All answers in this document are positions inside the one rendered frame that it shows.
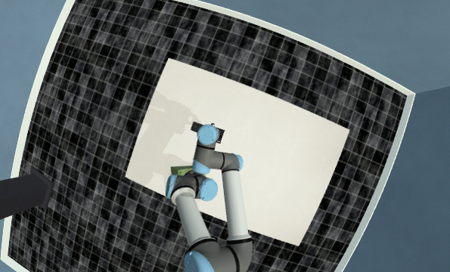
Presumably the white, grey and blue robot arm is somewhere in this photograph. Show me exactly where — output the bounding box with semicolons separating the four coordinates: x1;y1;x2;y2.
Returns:
166;122;253;272

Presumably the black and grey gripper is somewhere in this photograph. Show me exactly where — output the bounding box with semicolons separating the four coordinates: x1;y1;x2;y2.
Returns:
216;128;225;144

